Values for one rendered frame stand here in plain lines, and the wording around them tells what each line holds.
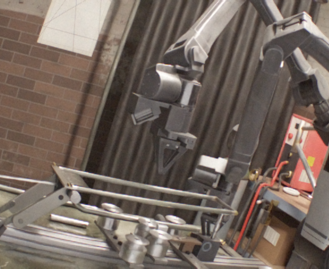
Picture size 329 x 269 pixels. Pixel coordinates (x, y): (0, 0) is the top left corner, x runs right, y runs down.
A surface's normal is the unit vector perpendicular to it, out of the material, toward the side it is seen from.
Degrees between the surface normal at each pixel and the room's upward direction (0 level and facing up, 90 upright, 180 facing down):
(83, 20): 90
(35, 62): 90
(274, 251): 91
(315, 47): 127
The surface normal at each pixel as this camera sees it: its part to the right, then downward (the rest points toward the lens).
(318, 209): -0.89, -0.24
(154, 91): -0.72, -0.12
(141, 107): 0.37, 0.24
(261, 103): -0.19, 0.66
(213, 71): -0.42, 0.00
